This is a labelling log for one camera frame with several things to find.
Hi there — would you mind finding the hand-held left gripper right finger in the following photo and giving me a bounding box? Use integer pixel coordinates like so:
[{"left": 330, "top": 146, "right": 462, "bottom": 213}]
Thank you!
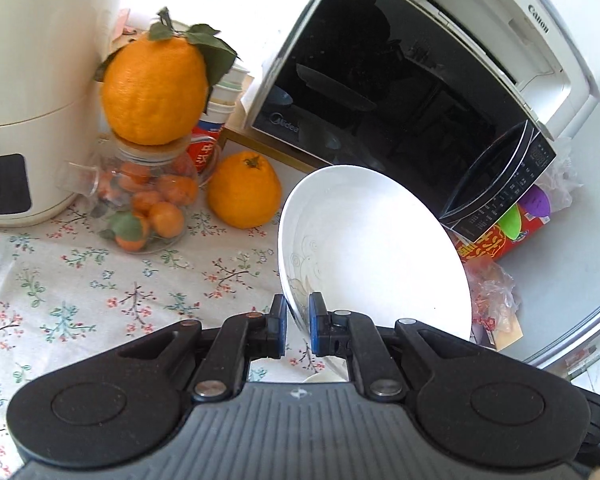
[{"left": 307, "top": 291, "right": 482, "bottom": 402}]

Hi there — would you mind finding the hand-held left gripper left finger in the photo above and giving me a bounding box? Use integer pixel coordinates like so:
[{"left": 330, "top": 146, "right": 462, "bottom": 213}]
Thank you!
[{"left": 117, "top": 294, "right": 288, "bottom": 404}]

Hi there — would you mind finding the white ceramic bowl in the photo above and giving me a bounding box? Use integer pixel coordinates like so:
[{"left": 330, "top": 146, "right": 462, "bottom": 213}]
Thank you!
[{"left": 278, "top": 164, "right": 473, "bottom": 383}]

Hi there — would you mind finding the large orange without leaves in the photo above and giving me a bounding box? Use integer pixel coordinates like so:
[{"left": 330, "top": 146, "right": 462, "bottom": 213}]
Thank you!
[{"left": 207, "top": 151, "right": 283, "bottom": 230}]

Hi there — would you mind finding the heap of small mandarins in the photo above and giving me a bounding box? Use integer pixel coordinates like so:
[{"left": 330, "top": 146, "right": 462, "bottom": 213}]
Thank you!
[{"left": 100, "top": 160, "right": 199, "bottom": 254}]

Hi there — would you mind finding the plastic bag of small oranges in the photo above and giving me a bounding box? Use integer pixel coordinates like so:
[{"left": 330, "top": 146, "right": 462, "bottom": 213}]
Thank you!
[{"left": 462, "top": 260, "right": 523, "bottom": 332}]

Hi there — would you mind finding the floral tablecloth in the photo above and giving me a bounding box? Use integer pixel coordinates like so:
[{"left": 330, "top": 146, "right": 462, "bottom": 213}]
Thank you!
[{"left": 0, "top": 170, "right": 333, "bottom": 477}]

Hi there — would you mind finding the wooden microwave stand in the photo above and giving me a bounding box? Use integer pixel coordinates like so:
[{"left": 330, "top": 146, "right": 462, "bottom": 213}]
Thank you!
[{"left": 222, "top": 127, "right": 333, "bottom": 177}]

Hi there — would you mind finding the red gift box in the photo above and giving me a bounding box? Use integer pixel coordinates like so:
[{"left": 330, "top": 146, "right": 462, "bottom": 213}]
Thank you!
[{"left": 454, "top": 200, "right": 547, "bottom": 262}]

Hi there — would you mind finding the yellow envelope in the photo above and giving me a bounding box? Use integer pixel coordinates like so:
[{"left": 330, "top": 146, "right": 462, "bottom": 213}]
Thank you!
[{"left": 475, "top": 305, "right": 527, "bottom": 352}]

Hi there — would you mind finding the stack of paper cups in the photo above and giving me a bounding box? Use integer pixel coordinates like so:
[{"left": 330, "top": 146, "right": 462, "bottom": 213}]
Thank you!
[{"left": 191, "top": 57, "right": 251, "bottom": 176}]

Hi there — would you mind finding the green plastic toy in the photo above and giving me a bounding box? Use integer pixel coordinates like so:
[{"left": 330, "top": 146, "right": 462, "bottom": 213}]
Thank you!
[{"left": 496, "top": 204, "right": 527, "bottom": 242}]

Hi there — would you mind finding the black microwave oven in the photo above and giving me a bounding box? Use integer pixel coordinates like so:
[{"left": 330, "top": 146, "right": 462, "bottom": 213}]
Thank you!
[{"left": 245, "top": 0, "right": 558, "bottom": 261}]

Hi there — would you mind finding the grey refrigerator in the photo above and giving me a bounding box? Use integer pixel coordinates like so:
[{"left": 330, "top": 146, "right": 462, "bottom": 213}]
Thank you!
[{"left": 524, "top": 240, "right": 600, "bottom": 367}]

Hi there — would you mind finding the large orange with leaves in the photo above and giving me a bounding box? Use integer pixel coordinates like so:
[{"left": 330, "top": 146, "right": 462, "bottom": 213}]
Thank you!
[{"left": 94, "top": 7, "right": 239, "bottom": 147}]

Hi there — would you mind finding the clear plastic bag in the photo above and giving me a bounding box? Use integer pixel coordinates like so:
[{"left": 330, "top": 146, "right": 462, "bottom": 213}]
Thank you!
[{"left": 549, "top": 154, "right": 587, "bottom": 212}]

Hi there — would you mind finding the white air fryer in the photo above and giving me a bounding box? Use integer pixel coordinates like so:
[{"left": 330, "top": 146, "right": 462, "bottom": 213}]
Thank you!
[{"left": 0, "top": 0, "right": 125, "bottom": 229}]

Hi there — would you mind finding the white printer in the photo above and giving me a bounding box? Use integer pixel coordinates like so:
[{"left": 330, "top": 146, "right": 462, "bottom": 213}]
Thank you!
[{"left": 345, "top": 0, "right": 600, "bottom": 142}]

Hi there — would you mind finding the glass jar with handle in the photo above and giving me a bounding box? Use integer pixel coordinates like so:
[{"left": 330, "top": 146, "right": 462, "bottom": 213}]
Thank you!
[{"left": 55, "top": 132, "right": 216, "bottom": 256}]

